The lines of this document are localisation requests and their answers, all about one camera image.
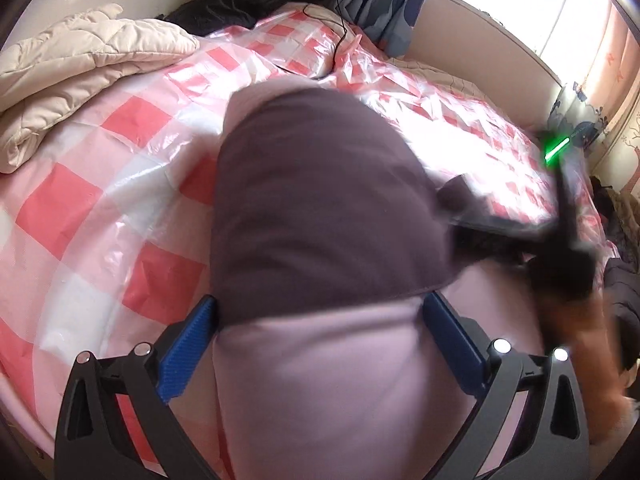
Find lilac purple jacket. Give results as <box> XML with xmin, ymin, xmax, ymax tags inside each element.
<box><xmin>210</xmin><ymin>76</ymin><xmax>542</xmax><ymax>479</ymax></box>

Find dark clothes at bedside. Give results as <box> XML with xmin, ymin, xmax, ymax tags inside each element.
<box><xmin>590</xmin><ymin>177</ymin><xmax>639</xmax><ymax>370</ymax></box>

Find person's right hand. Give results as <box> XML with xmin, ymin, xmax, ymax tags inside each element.
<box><xmin>535</xmin><ymin>292</ymin><xmax>631</xmax><ymax>444</ymax></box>

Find wardrobe with tree decal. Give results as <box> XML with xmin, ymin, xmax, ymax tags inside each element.
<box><xmin>591</xmin><ymin>107</ymin><xmax>640</xmax><ymax>198</ymax></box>

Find right cartoon curtain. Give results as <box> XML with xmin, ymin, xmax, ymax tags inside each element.
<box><xmin>548</xmin><ymin>3</ymin><xmax>639</xmax><ymax>148</ymax></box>

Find red checkered plastic bed cover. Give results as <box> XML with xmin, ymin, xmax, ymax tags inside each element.
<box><xmin>0</xmin><ymin>1</ymin><xmax>614</xmax><ymax>480</ymax></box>

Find window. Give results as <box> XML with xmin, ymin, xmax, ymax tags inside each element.
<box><xmin>462</xmin><ymin>0</ymin><xmax>612</xmax><ymax>84</ymax></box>

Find cream quilted blanket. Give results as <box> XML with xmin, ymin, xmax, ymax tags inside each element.
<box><xmin>1</xmin><ymin>3</ymin><xmax>200</xmax><ymax>174</ymax></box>

